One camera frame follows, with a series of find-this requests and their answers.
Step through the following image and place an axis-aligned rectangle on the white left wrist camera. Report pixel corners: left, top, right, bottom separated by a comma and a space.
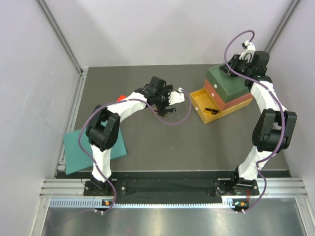
168, 88, 185, 106

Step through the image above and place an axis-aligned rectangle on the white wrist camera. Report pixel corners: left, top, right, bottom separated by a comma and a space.
239, 40, 256, 61
168, 88, 185, 106

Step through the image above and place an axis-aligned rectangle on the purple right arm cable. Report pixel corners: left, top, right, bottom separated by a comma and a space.
223, 29, 288, 214

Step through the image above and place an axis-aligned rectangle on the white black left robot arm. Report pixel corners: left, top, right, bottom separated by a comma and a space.
86, 76, 185, 195

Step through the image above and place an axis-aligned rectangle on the red drawer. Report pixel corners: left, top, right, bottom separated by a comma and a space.
204, 79, 252, 111

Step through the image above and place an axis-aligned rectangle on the yellow bottom drawer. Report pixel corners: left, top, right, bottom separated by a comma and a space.
190, 88, 252, 124

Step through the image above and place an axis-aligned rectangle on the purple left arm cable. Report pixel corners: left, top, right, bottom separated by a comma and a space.
77, 88, 192, 217

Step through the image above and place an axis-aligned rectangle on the teal flat board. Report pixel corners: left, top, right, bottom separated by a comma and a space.
63, 129, 127, 175

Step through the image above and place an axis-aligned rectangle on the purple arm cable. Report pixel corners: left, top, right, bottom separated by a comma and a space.
223, 29, 288, 214
77, 88, 192, 217

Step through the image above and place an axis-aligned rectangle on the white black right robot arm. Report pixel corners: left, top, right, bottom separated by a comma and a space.
218, 51, 297, 195

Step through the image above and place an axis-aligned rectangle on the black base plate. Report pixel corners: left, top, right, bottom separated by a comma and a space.
84, 177, 259, 198

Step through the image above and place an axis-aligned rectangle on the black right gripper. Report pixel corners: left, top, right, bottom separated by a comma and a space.
219, 57, 252, 80

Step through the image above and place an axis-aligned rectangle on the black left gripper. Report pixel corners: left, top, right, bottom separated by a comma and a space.
155, 86, 176, 115

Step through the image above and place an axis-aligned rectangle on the aluminium frame rail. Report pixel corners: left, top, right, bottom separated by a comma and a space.
39, 178, 307, 209

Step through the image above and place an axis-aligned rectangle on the red cube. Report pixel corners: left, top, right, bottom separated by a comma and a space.
117, 95, 126, 102

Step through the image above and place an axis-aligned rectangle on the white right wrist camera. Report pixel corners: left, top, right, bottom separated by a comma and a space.
239, 40, 256, 61

